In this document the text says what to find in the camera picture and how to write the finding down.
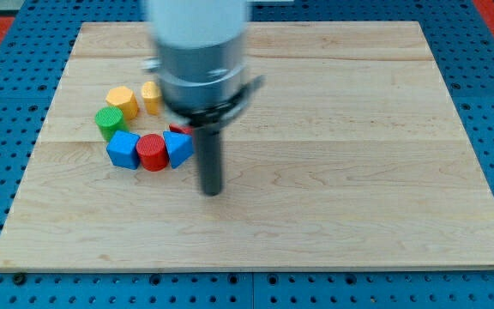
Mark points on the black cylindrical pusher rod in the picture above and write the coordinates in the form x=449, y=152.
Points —
x=207, y=142

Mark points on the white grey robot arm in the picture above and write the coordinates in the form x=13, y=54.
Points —
x=202, y=72

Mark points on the blue triangle block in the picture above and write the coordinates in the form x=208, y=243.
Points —
x=179, y=147

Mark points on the red block behind rod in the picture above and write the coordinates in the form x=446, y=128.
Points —
x=182, y=129

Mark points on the red cylinder block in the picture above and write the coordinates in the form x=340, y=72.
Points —
x=152, y=152

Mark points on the blue cube block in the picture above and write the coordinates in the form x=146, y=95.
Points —
x=122, y=150

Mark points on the yellow hexagon block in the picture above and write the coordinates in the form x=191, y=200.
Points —
x=124, y=99

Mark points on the green cylinder block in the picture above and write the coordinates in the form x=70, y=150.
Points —
x=109, y=120

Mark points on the wooden board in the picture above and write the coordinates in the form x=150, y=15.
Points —
x=351, y=157

